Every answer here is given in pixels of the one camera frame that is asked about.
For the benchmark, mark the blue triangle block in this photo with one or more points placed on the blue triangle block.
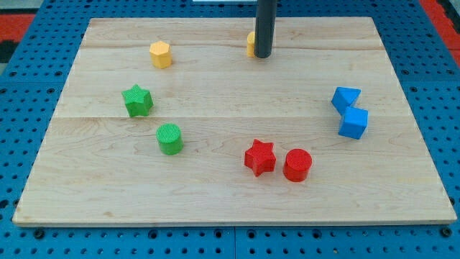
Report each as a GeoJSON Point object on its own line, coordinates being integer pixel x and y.
{"type": "Point", "coordinates": [344, 97]}

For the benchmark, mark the wooden board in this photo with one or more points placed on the wooden board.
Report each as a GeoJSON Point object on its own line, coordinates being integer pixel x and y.
{"type": "Point", "coordinates": [99, 167]}

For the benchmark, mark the blue cube block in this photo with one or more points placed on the blue cube block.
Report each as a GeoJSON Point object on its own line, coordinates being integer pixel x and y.
{"type": "Point", "coordinates": [353, 122]}

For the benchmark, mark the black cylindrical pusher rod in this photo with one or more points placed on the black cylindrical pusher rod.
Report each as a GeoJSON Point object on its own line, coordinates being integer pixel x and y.
{"type": "Point", "coordinates": [264, 27]}

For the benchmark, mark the red cylinder block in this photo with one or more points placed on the red cylinder block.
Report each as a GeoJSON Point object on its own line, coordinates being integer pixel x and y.
{"type": "Point", "coordinates": [297, 165]}

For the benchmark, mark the yellow block behind rod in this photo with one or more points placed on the yellow block behind rod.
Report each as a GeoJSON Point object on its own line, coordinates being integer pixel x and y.
{"type": "Point", "coordinates": [250, 44]}

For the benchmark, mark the yellow hexagon block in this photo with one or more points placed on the yellow hexagon block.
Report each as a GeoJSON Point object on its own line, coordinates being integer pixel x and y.
{"type": "Point", "coordinates": [160, 54]}

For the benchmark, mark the green cylinder block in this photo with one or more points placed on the green cylinder block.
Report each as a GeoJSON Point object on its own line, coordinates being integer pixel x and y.
{"type": "Point", "coordinates": [169, 138]}

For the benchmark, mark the red star block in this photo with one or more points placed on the red star block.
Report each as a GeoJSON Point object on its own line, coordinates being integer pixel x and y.
{"type": "Point", "coordinates": [260, 157]}

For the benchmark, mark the green star block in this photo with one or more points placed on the green star block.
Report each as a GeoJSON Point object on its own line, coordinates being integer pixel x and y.
{"type": "Point", "coordinates": [138, 101]}

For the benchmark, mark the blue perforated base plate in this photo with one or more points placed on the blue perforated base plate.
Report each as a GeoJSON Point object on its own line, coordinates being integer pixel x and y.
{"type": "Point", "coordinates": [33, 80]}

